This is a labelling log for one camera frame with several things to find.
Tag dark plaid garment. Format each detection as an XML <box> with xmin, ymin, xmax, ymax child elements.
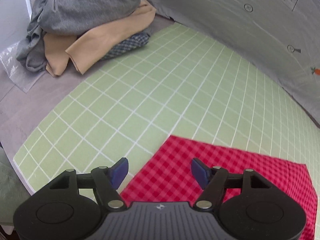
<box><xmin>100</xmin><ymin>32</ymin><xmax>150</xmax><ymax>61</ymax></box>

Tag grey sweatshirt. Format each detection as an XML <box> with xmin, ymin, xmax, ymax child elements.
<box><xmin>16</xmin><ymin>0</ymin><xmax>140</xmax><ymax>72</ymax></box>

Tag grey printed backdrop cloth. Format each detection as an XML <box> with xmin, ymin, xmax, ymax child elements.
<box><xmin>148</xmin><ymin>0</ymin><xmax>319</xmax><ymax>122</ymax></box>

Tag beige garment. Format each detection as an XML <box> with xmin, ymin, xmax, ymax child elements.
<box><xmin>43</xmin><ymin>0</ymin><xmax>156</xmax><ymax>76</ymax></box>

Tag clear plastic bag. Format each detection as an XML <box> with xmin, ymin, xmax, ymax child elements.
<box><xmin>0</xmin><ymin>42</ymin><xmax>44</xmax><ymax>93</ymax></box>

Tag red checkered shorts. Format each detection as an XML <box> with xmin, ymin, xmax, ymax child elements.
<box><xmin>119</xmin><ymin>135</ymin><xmax>318</xmax><ymax>240</ymax></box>

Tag green grid cutting mat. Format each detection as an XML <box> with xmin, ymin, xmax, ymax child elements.
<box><xmin>13</xmin><ymin>24</ymin><xmax>319</xmax><ymax>191</ymax></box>

